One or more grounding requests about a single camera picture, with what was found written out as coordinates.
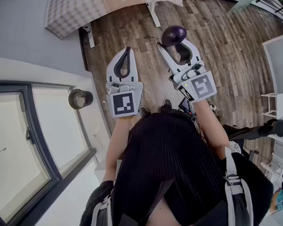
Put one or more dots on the black round pot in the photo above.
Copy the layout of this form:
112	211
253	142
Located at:
80	98

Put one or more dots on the person's left forearm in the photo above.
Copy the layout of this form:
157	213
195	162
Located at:
114	151

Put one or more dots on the white framed cabinet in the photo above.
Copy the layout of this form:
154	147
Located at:
282	57

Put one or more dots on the person's black top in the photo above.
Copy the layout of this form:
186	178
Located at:
172	158

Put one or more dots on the person's right forearm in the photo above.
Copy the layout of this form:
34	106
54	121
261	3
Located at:
211	127

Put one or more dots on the dark purple round fruit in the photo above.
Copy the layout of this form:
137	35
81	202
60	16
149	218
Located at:
173	35

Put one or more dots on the window with white recess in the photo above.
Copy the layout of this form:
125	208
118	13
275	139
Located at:
10	165

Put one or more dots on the checkered tablecloth table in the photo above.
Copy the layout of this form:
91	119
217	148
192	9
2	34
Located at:
73	11

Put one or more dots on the black shoe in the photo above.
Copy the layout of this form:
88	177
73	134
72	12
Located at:
167	103
144	112

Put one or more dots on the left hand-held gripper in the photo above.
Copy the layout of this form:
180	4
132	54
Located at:
123	104

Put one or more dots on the white stool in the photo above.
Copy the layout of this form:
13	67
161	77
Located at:
281	104

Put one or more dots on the black chest-mounted screen device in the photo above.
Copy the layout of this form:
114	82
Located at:
185	104

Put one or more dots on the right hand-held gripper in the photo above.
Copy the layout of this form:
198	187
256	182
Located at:
201	85

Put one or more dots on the black chair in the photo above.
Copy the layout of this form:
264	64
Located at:
253	132

